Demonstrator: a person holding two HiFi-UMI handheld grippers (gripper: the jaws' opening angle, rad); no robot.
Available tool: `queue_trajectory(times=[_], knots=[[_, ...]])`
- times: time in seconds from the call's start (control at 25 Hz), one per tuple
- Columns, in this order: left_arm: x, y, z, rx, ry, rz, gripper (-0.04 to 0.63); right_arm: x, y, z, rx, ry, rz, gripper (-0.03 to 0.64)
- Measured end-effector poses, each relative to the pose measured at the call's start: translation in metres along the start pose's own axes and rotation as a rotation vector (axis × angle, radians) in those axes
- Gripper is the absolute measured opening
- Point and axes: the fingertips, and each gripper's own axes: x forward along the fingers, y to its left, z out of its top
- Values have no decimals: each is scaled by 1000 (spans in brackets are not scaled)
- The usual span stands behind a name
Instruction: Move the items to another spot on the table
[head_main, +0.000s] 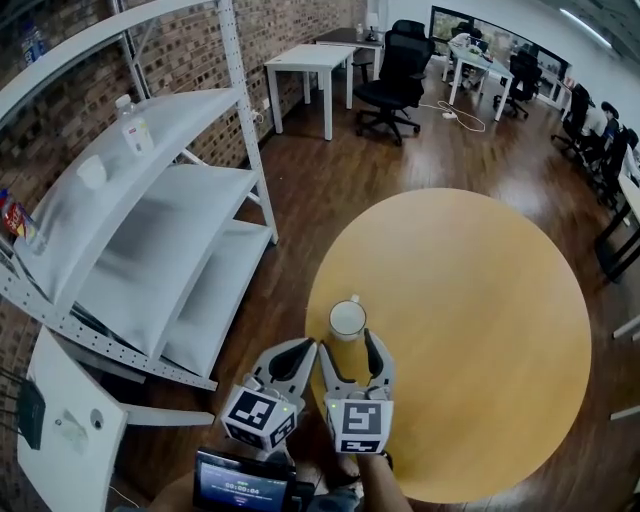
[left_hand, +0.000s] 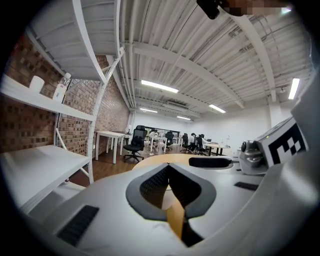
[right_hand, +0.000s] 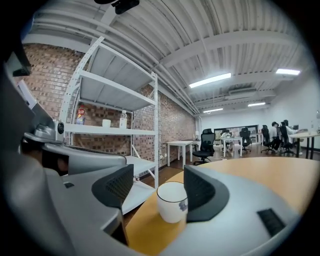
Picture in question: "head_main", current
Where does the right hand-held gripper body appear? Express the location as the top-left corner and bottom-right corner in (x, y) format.
(324, 382), (395, 455)

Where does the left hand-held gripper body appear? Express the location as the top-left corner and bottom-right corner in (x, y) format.
(220, 372), (307, 454)

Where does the white ceramic cup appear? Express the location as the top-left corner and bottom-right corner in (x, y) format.
(328, 293), (369, 344)

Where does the person's right forearm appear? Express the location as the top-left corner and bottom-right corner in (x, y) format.
(354, 452), (416, 512)

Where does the person's shoe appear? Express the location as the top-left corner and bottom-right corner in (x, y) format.
(324, 449), (362, 489)

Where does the black phone with screen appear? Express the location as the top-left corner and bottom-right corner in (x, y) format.
(192, 448), (316, 512)

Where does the round wooden table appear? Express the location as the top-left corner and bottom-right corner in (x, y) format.
(304, 187), (594, 504)

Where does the white metal shelf rack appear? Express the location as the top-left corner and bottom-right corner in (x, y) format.
(0, 0), (280, 392)

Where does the small white table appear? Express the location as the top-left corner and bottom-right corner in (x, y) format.
(17, 327), (216, 512)

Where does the black router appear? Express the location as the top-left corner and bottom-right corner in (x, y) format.
(17, 379), (47, 451)

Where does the white square table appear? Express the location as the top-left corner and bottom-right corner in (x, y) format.
(609, 314), (640, 421)

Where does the clear plastic bottle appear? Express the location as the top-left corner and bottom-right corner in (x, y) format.
(114, 94), (155, 159)

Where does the red yellow snack bag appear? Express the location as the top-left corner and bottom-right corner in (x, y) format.
(0, 188), (49, 256)

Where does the black office chair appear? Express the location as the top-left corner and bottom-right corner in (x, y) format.
(551, 83), (594, 161)
(352, 19), (436, 146)
(492, 51), (544, 120)
(594, 127), (631, 206)

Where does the round table with black legs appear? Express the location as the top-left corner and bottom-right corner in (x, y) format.
(594, 172), (640, 284)

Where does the long white desk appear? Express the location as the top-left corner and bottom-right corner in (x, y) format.
(442, 37), (516, 123)

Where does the dark wooden desk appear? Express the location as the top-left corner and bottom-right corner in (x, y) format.
(314, 27), (385, 81)

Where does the dark framed window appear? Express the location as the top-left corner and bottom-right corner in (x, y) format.
(430, 4), (571, 81)

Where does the blue plastic bottle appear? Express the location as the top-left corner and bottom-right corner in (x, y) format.
(19, 19), (49, 66)

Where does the white power strip with cable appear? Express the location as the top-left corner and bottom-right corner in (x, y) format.
(419, 99), (486, 132)

